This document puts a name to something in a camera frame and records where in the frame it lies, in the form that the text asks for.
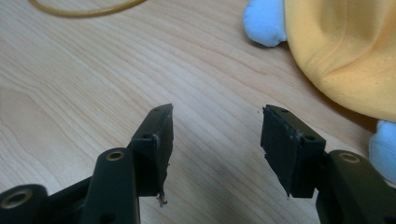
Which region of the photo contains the yellow cloth garment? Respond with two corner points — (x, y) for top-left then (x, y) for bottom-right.
(283, 0), (396, 123)

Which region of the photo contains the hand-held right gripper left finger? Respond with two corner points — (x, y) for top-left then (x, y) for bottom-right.
(126, 103), (175, 208)

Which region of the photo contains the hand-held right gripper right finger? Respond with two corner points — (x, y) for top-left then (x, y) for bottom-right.
(260, 104), (327, 199)

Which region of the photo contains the blue plush toy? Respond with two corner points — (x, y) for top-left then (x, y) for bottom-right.
(242, 0), (396, 185)

